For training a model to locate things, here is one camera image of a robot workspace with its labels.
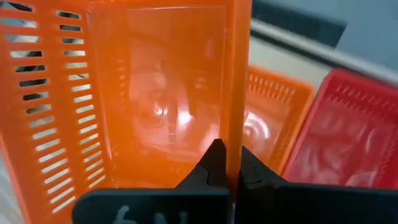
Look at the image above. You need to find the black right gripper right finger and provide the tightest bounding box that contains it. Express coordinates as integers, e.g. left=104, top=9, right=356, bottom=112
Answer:
left=236, top=145, right=398, bottom=224

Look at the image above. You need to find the red slotted plastic basket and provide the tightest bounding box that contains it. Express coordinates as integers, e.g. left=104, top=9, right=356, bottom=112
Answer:
left=281, top=68, right=398, bottom=190

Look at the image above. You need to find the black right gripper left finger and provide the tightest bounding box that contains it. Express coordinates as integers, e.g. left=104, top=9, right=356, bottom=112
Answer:
left=72, top=139, right=231, bottom=224

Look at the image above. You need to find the orange slotted plastic basket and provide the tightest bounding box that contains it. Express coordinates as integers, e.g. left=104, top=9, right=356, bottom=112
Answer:
left=0, top=0, right=252, bottom=224
left=242, top=65, right=315, bottom=175

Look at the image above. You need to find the long black flat bar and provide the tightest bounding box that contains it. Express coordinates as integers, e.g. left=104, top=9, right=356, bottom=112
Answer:
left=251, top=0, right=348, bottom=47

